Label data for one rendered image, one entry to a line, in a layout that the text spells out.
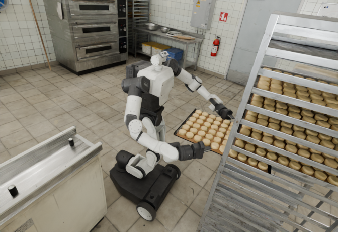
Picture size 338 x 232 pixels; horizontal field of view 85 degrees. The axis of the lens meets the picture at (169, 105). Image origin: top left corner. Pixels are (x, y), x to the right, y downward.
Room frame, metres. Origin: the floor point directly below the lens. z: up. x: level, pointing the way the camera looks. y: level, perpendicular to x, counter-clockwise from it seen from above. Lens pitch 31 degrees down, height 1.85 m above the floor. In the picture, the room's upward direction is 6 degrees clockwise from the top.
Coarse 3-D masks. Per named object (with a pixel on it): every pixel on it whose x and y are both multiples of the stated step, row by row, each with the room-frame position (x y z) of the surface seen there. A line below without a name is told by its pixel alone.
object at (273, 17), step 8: (272, 16) 0.78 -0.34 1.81; (272, 24) 0.77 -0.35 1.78; (272, 32) 0.77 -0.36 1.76; (264, 40) 0.78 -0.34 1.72; (264, 48) 0.77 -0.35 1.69; (256, 56) 0.78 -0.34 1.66; (264, 56) 0.77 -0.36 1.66; (256, 64) 0.78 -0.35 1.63; (256, 72) 0.77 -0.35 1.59; (248, 80) 0.78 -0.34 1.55; (248, 88) 0.78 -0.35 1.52; (248, 96) 0.77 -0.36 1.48; (240, 104) 0.78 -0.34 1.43; (240, 112) 0.78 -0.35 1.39; (240, 120) 0.77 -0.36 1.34; (232, 128) 0.78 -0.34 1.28; (232, 136) 0.77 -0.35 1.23; (224, 152) 0.78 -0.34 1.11; (224, 160) 0.77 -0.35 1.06; (216, 176) 0.78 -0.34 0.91; (216, 184) 0.77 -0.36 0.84; (208, 200) 0.78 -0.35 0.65; (208, 208) 0.77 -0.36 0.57; (200, 224) 0.78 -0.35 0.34
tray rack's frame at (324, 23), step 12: (276, 12) 0.94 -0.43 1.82; (288, 12) 1.16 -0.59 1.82; (288, 24) 0.75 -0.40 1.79; (300, 24) 0.74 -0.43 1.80; (312, 24) 0.72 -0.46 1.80; (324, 24) 0.71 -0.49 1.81; (336, 24) 0.70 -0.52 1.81; (300, 192) 0.94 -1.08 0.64; (228, 204) 1.09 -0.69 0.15; (216, 216) 0.96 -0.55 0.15; (228, 216) 0.97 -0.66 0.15; (252, 228) 0.89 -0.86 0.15; (336, 228) 0.52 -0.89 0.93
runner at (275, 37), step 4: (272, 36) 1.17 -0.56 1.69; (276, 36) 1.16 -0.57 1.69; (280, 36) 1.16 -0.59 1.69; (280, 40) 1.15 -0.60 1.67; (284, 40) 1.14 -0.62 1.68; (288, 40) 1.14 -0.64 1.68; (292, 40) 1.13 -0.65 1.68; (296, 40) 1.12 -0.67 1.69; (300, 40) 1.11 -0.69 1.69; (304, 40) 1.11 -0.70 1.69; (304, 44) 1.10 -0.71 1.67; (308, 44) 1.09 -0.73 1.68; (312, 44) 1.09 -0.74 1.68; (316, 44) 1.08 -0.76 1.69; (320, 44) 1.07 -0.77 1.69; (324, 44) 1.07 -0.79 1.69; (328, 44) 1.06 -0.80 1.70; (328, 48) 1.05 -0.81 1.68; (332, 48) 1.05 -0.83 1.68; (336, 48) 1.04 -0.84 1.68
